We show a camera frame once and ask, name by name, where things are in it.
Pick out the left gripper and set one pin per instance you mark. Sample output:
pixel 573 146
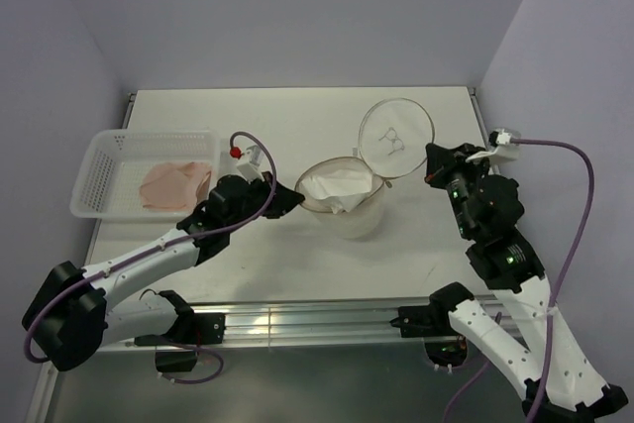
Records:
pixel 285 200

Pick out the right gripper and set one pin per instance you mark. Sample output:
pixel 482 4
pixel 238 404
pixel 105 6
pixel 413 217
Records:
pixel 440 159

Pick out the white bra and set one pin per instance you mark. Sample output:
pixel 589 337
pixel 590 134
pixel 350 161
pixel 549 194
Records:
pixel 341 190

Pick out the pink bra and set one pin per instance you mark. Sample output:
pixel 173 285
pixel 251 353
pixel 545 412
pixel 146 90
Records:
pixel 175 186

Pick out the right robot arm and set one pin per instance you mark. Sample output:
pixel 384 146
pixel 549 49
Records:
pixel 553 378

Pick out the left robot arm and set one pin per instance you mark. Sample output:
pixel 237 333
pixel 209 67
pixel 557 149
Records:
pixel 78 310

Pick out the white plastic basket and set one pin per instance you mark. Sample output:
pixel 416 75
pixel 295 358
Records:
pixel 117 161

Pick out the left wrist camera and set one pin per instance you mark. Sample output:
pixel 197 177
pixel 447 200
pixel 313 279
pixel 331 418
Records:
pixel 249 163

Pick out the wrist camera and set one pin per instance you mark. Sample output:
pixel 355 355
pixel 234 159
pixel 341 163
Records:
pixel 249 163
pixel 503 147

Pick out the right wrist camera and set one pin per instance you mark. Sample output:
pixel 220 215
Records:
pixel 503 147

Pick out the aluminium frame rail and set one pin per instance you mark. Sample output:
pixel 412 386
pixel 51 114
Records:
pixel 281 324

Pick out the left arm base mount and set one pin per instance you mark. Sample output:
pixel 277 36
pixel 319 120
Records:
pixel 185 344

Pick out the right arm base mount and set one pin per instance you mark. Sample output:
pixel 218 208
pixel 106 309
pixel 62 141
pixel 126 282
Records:
pixel 443 346

